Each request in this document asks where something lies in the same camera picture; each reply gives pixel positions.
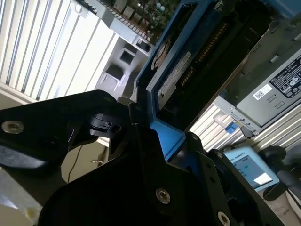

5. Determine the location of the hard disk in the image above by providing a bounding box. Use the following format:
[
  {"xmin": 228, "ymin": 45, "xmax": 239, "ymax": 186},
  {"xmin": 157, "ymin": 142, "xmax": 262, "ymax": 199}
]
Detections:
[{"xmin": 134, "ymin": 0, "xmax": 301, "ymax": 164}]

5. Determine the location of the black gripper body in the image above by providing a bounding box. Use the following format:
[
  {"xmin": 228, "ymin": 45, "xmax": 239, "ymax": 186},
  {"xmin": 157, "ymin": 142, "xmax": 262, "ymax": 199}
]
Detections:
[{"xmin": 37, "ymin": 150, "xmax": 284, "ymax": 226}]

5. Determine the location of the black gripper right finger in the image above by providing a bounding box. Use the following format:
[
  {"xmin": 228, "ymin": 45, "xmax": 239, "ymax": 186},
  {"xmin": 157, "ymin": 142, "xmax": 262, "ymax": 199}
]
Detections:
[{"xmin": 185, "ymin": 132, "xmax": 282, "ymax": 226}]

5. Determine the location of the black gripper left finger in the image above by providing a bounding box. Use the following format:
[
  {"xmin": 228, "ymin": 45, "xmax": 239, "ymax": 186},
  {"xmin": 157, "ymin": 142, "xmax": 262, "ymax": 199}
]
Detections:
[{"xmin": 0, "ymin": 87, "xmax": 176, "ymax": 214}]

